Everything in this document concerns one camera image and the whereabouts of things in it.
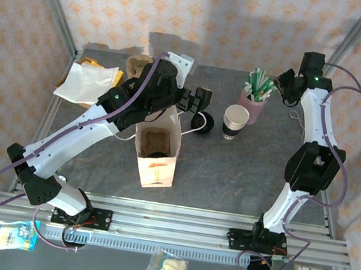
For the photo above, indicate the stack of paper cups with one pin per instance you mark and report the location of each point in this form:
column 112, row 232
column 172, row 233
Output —
column 236, row 116

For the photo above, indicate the brown pulp cup carrier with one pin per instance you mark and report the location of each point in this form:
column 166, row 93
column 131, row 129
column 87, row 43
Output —
column 156, row 139
column 136, row 65

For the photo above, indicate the small white plug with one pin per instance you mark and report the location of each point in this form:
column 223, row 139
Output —
column 62, row 178

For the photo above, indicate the blue white snack packet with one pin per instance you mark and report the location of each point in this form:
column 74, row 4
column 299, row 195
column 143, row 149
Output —
column 15, row 239

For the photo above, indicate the white donut print paper bag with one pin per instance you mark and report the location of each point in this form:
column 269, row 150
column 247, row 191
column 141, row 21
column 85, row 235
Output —
column 158, row 172

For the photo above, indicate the aluminium table side rail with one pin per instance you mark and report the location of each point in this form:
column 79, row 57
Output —
column 328, row 216

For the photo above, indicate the green white wrapped straw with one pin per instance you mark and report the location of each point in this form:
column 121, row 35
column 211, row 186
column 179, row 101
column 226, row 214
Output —
column 264, row 95
column 247, row 89
column 253, row 81
column 261, row 84
column 270, row 89

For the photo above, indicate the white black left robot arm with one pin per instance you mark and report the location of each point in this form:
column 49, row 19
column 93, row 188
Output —
column 63, row 144

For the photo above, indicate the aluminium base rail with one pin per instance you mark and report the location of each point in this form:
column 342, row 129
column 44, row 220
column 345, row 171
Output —
column 170, row 223

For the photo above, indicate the aluminium frame post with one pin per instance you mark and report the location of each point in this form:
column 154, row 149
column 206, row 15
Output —
column 57, row 8
column 346, row 44

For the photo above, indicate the pink straw holder cup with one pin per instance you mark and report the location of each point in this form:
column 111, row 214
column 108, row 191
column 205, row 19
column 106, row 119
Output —
column 252, row 110

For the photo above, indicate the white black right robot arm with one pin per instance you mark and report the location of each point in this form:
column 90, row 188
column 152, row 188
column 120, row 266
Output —
column 312, row 114

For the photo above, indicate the white napkins pile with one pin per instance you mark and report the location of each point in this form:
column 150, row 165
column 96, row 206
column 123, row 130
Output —
column 91, row 61

